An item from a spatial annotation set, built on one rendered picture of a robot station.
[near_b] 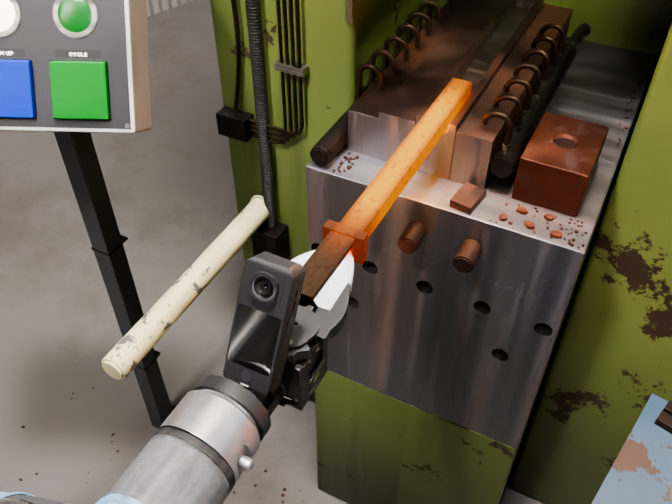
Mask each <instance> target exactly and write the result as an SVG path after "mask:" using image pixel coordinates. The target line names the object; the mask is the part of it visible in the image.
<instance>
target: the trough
mask: <svg viewBox="0 0 672 504"><path fill-rule="evenodd" d="M534 3H535V2H533V1H528V0H513V1H512V2H511V4H510V5H509V6H508V8H507V9H506V10H505V11H504V13H503V14H502V15H501V17H500V18H499V19H498V21H497V22H496V23H495V25H494V26H493V27H492V28H491V30H490V31H489V32H488V34H487V35H486V36H485V38H484V39H483V40H482V42H481V43H480V44H479V46H478V47H477V48H476V49H475V51H474V52H473V53H472V55H471V56H470V57H469V59H468V60H467V61H466V63H465V64H464V65H463V66H462V68H461V69H460V70H459V72H458V73H457V74H456V76H455V77H454V78H457V79H461V80H465V81H469V82H472V89H471V93H472V91H473V90H474V88H475V87H476V86H477V84H478V83H479V81H480V80H481V78H482V77H483V76H484V74H485V73H486V71H487V70H488V69H489V67H490V66H491V64H492V63H493V61H494V60H495V59H496V57H497V56H498V54H499V53H500V52H501V50H502V49H503V47H504V46H505V44H506V43H507V42H508V40H509V39H510V37H511V36H512V35H513V33H514V32H515V30H516V29H517V27H518V26H519V25H520V23H521V22H522V20H523V19H524V18H525V16H526V15H527V13H528V12H529V10H530V9H531V8H532V6H533V5H534Z"/></svg>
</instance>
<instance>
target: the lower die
mask: <svg viewBox="0 0 672 504"><path fill-rule="evenodd" d="M512 1H513V0H452V10H451V13H447V12H446V10H447V3H446V4H445V5H444V6H443V7H442V8H441V9H442V22H441V24H437V23H436V21H437V14H436V15H435V16H434V17H433V18H432V19H431V22H432V30H431V36H426V27H427V25H426V26H425V27H424V28H423V29H422V30H421V31H420V35H421V41H420V48H415V38H414V39H413V40H412V41H411V42H410V43H409V44H408V47H409V58H408V61H407V62H405V61H403V52H404V50H403V51H402V52H401V53H400V54H399V55H398V56H397V57H396V58H395V59H396V62H397V67H396V75H391V74H390V73H391V64H390V65H389V66H388V67H387V68H386V69H385V70H384V71H383V73H382V74H383V79H384V80H383V90H378V89H377V83H378V78H377V79H376V80H375V81H374V82H373V83H372V85H371V86H370V87H369V88H368V89H367V90H366V91H365V92H364V93H363V94H362V95H361V96H360V98H359V99H358V100H357V101H356V102H355V103H354V104H353V105H352V106H351V107H350V108H349V110H348V150H350V151H353V152H357V153H360V154H363V155H367V156H370V157H373V158H377V159H380V160H383V161H388V160H389V159H390V157H391V156H392V155H393V153H394V152H395V151H396V150H397V148H398V147H399V146H400V145H401V143H402V142H403V141H404V139H405V138H406V137H407V136H408V134H409V133H410V132H411V131H412V129H413V128H414V127H415V125H416V124H417V123H418V122H419V120H420V119H421V118H422V117H423V115H424V114H425V113H426V111H427V110H428V109H429V108H430V106H431V105H432V104H433V102H434V101H435V100H436V99H437V97H438V96H439V95H440V94H441V92H442V91H443V90H444V88H445V87H446V86H447V85H448V83H449V82H450V81H451V80H452V78H454V77H455V76H456V74H457V73H458V72H459V70H460V69H461V68H462V66H463V65H464V64H465V63H466V61H467V60H468V59H469V57H470V56H471V55H472V53H473V52H474V51H475V49H476V48H477V47H478V46H479V44H480V43H481V42H482V40H483V39H484V38H485V36H486V35H487V34H488V32H489V31H490V30H491V28H492V27H493V26H494V25H495V23H496V22H497V21H498V19H499V18H500V17H501V15H502V14H503V13H504V11H505V10H506V9H507V8H508V6H509V5H510V4H511V2H512ZM528 1H533V2H535V3H534V5H533V6H532V8H531V9H530V10H529V12H528V13H527V15H526V16H525V18H524V19H523V20H522V22H521V23H520V25H519V26H518V27H517V29H516V30H515V32H514V33H513V35H512V36H511V37H510V39H509V40H508V42H507V43H506V44H505V46H504V47H503V49H502V50H501V52H500V53H499V54H498V56H497V57H496V59H495V60H494V61H493V63H492V64H491V66H490V67H489V69H488V70H487V71H486V73H485V74H484V76H483V77H482V78H481V80H480V81H479V83H478V84H477V86H476V87H475V88H474V90H473V91H472V93H471V94H470V95H469V97H468V98H467V100H466V101H465V103H464V104H463V105H462V107H461V108H460V110H459V111H458V112H457V114H456V115H455V117H454V118H453V120H452V121H451V122H450V124H449V127H448V130H447V133H444V134H443V135H442V137H441V138H440V139H439V141H438V142H437V144H436V145H435V146H434V148H433V149H432V151H431V152H430V153H429V155H428V156H427V158H426V159H425V160H424V162H423V163H422V165H421V166H420V167H419V169H418V171H421V172H424V173H428V174H431V175H434V176H438V177H441V178H444V179H448V180H449V179H450V180H451V181H454V182H458V183H461V184H465V183H466V182H468V183H471V184H473V185H476V186H478V187H481V188H483V189H485V187H486V185H487V184H488V182H489V180H490V178H491V177H492V175H493V173H492V172H491V169H490V164H491V162H492V160H493V158H494V156H495V154H496V153H497V151H498V149H499V148H500V146H501V144H502V142H503V141H504V137H505V132H506V123H505V121H504V120H503V119H501V118H499V117H492V118H490V119H489V121H488V124H487V125H483V124H482V123H481V122H482V119H483V117H484V116H485V114H487V113H488V112H490V111H495V110H496V111H501V112H504V113H505V114H507V115H508V116H509V117H510V118H511V120H512V122H513V124H514V121H515V116H516V112H517V107H516V104H515V103H514V102H512V101H510V100H503V101H501V102H500V103H499V107H498V108H494V107H493V102H494V100H495V99H496V97H498V96H499V95H501V94H506V93H507V94H512V95H515V96H516V97H518V98H519V99H520V100H521V102H522V104H523V107H524V103H525V99H526V94H527V91H526V88H525V87H524V86H523V85H521V84H513V85H511V86H510V88H509V91H508V92H505V91H503V87H504V85H505V83H506V82H507V81H508V80H509V79H512V78H516V76H513V72H514V69H515V68H516V67H517V66H518V65H519V64H521V63H532V64H534V65H536V66H537V67H538V68H539V69H540V71H541V74H542V72H543V68H544V59H543V57H542V56H540V55H537V54H533V55H531V56H529V58H528V61H527V62H522V58H523V55H524V54H525V53H526V52H527V51H528V50H530V49H532V48H531V44H532V42H533V40H534V39H535V38H536V37H538V36H540V35H539V32H540V29H541V28H542V27H543V26H544V25H545V24H547V23H557V24H559V25H561V26H562V27H563V28H564V30H565V32H566V36H567V32H568V28H569V24H570V19H571V15H572V11H573V9H569V8H564V7H559V6H554V5H549V4H544V0H528ZM517 78H522V79H525V80H526V81H528V82H529V83H530V84H531V86H532V89H533V88H534V84H535V79H536V75H535V73H534V72H533V71H532V70H531V69H522V70H521V71H520V72H519V75H518V76H517Z"/></svg>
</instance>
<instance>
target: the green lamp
mask: <svg viewBox="0 0 672 504"><path fill-rule="evenodd" d="M58 19H59V21H60V23H61V25H62V26H63V27H64V28H65V29H67V30H68V31H71V32H75V33H78V32H82V31H84V30H86V29H87V28H88V27H89V25H90V23H91V20H92V12H91V9H90V6H89V5H88V3H87V2H86V1H85V0H63V1H62V2H61V3H60V5H59V7H58Z"/></svg>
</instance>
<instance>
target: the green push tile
mask: <svg viewBox="0 0 672 504"><path fill-rule="evenodd" d="M49 69H50V81H51V94H52V107H53V117H54V118H55V119H82V120H110V119H111V112H110V95H109V77H108V62H105V61H57V60H51V61H49Z"/></svg>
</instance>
